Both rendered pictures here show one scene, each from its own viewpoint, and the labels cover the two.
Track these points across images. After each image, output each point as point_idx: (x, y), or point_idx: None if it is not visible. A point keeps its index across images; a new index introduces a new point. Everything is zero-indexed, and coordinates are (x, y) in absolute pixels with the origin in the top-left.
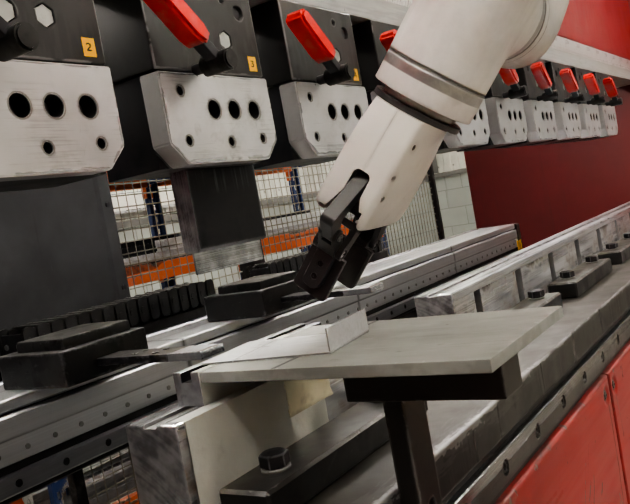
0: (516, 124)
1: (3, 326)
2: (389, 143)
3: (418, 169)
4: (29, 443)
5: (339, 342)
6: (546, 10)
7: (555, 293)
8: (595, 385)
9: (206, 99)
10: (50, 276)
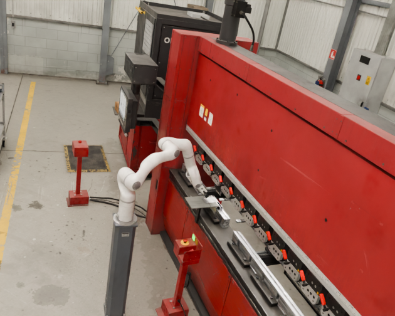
0: (260, 235)
1: None
2: None
3: (197, 189)
4: None
5: (202, 199)
6: (191, 182)
7: (244, 263)
8: (228, 271)
9: (214, 176)
10: None
